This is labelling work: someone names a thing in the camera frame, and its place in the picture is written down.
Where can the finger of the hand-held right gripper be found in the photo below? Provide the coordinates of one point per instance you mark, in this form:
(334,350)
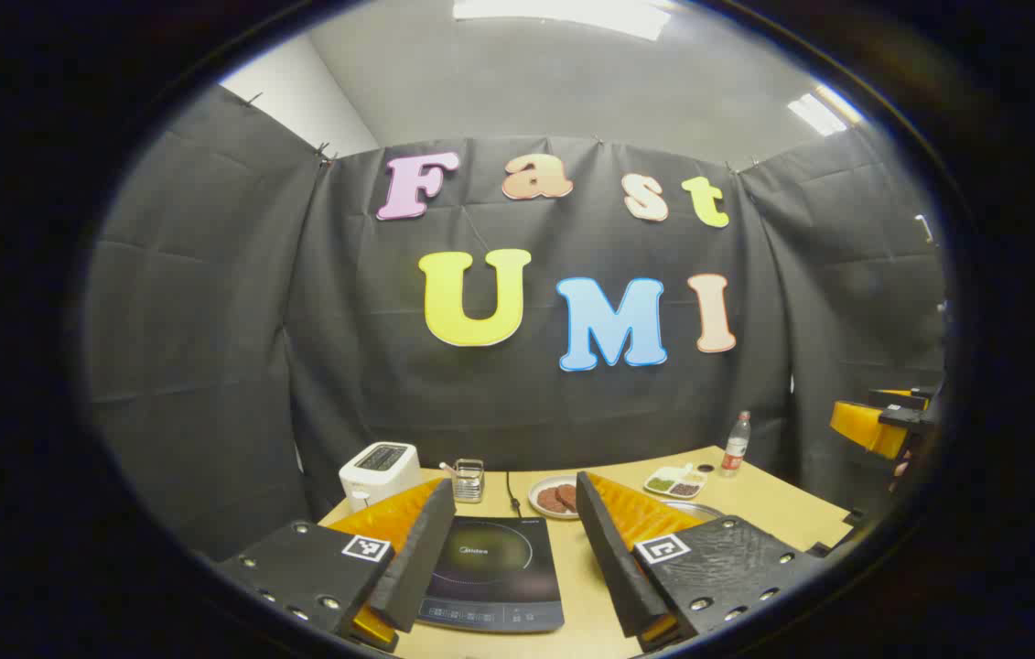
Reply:
(865,426)

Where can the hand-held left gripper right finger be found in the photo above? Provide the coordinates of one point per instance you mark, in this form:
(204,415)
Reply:
(613,567)

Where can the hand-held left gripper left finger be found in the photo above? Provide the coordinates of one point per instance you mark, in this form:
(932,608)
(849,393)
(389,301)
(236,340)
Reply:
(421,558)

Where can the black induction cooktop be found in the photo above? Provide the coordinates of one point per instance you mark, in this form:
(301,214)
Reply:
(499,567)

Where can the stainless steel pot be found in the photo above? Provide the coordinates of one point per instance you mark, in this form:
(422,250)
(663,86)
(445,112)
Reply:
(695,511)

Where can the heap of green mung beans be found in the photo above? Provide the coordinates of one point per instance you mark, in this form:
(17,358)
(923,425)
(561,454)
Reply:
(660,483)

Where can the round white plate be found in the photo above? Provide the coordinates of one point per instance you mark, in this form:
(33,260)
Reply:
(537,505)

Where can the white toaster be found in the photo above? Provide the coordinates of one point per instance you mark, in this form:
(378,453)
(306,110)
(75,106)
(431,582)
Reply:
(375,471)

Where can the heap of dark red beans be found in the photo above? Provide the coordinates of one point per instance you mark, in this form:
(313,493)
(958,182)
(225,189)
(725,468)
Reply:
(684,490)

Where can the white divided dish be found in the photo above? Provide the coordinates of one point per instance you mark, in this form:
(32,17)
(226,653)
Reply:
(674,481)

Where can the clear plastic water bottle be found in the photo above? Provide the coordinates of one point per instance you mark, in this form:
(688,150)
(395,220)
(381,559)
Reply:
(736,448)

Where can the black backdrop cloth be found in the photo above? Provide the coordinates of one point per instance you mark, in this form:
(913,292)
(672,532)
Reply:
(343,348)

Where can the ceiling light panel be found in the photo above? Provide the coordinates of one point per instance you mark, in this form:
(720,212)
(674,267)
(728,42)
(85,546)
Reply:
(821,112)
(563,14)

